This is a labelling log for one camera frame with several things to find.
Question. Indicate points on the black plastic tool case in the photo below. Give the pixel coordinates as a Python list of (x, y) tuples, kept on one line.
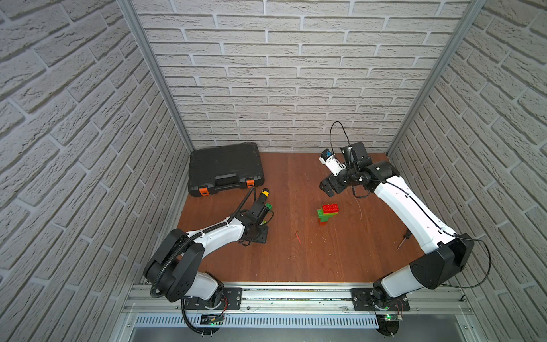
[(228, 167)]

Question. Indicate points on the green 2x4 lego brick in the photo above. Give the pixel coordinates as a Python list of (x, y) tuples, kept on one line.
[(322, 217)]

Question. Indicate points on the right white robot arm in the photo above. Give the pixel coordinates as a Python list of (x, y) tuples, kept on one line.
[(445, 252)]

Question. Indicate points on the black handled screwdriver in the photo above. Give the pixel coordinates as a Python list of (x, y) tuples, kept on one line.
[(407, 235)]

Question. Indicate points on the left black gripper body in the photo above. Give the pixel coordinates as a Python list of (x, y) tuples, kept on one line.
[(260, 209)]

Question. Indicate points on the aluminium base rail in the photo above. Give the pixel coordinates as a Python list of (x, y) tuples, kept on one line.
[(292, 305)]

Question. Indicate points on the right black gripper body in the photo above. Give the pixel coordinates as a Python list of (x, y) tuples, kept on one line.
[(348, 174)]

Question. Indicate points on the red 2x4 lego brick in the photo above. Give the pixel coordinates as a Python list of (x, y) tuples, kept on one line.
[(330, 208)]

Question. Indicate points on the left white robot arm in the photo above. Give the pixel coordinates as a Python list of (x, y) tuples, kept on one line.
[(173, 270)]

